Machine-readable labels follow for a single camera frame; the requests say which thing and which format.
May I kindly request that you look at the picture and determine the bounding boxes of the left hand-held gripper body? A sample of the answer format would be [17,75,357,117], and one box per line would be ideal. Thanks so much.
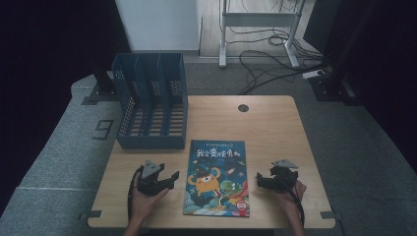
[137,159,166,197]

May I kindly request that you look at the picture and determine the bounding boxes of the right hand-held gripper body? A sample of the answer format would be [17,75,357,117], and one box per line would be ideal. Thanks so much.
[268,158,300,194]

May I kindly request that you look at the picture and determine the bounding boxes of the blue plastic file rack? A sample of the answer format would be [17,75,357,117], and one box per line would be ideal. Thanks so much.
[111,52,189,150]

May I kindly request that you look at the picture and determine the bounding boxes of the blue cartoon picture book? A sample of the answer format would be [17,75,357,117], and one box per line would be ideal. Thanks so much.
[182,140,251,218]

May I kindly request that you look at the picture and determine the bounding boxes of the person's right hand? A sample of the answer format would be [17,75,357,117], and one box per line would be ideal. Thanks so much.
[274,180,308,215]

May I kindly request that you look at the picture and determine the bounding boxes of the person's left hand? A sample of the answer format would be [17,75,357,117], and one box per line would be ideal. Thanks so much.
[129,173,170,225]

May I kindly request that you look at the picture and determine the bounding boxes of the black tape strip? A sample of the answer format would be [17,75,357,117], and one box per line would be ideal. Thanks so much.
[79,209,103,220]

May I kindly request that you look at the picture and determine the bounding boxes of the white power strip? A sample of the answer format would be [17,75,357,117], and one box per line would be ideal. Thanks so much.
[301,69,327,80]

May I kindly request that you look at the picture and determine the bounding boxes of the white board panel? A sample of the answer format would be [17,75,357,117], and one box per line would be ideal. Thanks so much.
[114,0,202,55]

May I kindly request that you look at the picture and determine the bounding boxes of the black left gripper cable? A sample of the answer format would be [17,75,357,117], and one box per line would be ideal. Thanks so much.
[127,165,146,222]

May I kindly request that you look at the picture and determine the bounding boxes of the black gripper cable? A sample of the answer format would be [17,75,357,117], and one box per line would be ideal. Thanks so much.
[281,178,306,228]
[127,165,146,222]

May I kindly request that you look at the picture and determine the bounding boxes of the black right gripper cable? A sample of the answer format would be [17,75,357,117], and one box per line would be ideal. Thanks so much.
[281,178,306,228]

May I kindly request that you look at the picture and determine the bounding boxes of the long black floor cable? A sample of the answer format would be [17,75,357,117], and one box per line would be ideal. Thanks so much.
[238,48,330,96]

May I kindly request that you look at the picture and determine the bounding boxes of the coiled black floor cable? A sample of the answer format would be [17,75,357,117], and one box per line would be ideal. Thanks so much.
[267,32,289,47]

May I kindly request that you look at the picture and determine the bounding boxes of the white metal desk frame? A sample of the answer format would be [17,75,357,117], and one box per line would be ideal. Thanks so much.
[218,0,301,69]

